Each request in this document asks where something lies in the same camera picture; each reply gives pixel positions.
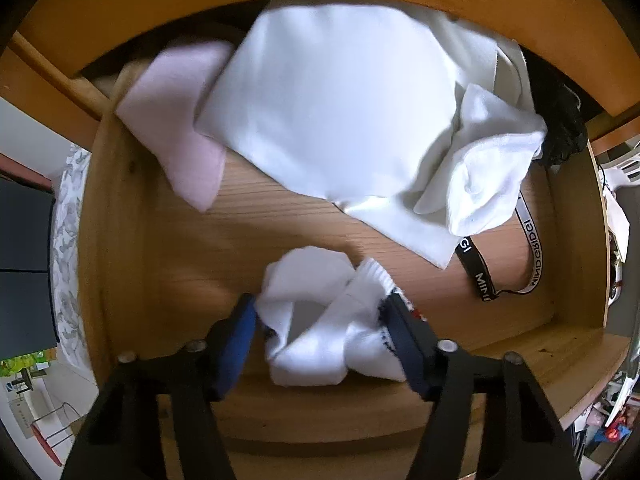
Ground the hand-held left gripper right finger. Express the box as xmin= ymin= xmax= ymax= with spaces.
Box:
xmin=381 ymin=293 xmax=584 ymax=480

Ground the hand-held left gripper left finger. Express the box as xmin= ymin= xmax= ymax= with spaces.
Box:
xmin=60 ymin=293 xmax=259 ymax=480

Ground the white sock pair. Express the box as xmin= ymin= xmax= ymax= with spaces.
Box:
xmin=254 ymin=245 xmax=425 ymax=387

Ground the wooden drawer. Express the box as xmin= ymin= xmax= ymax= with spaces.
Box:
xmin=12 ymin=0 xmax=640 ymax=121
xmin=75 ymin=77 xmax=633 ymax=480

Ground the white garment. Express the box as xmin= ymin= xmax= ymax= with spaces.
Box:
xmin=194 ymin=0 xmax=533 ymax=270

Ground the black cloth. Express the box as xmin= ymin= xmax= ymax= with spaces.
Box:
xmin=537 ymin=82 xmax=590 ymax=168

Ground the closed wooden drawer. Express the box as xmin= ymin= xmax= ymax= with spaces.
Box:
xmin=12 ymin=0 xmax=640 ymax=121

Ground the black and white lettered band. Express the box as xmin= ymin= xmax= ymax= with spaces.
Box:
xmin=454 ymin=189 xmax=545 ymax=303

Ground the grey floral blanket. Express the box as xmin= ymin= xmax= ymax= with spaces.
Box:
xmin=50 ymin=142 xmax=96 ymax=386

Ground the green printed package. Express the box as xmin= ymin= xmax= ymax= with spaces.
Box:
xmin=0 ymin=351 xmax=51 ymax=378

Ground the light pink folded cloth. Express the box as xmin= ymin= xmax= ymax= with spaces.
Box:
xmin=114 ymin=41 xmax=237 ymax=213

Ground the dark cabinet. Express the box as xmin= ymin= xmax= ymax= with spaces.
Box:
xmin=0 ymin=175 xmax=60 ymax=351

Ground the white lattice basket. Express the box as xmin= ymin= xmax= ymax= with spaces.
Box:
xmin=597 ymin=142 xmax=640 ymax=191

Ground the wooden nightstand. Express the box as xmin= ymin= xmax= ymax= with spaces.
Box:
xmin=0 ymin=30 xmax=640 ymax=156

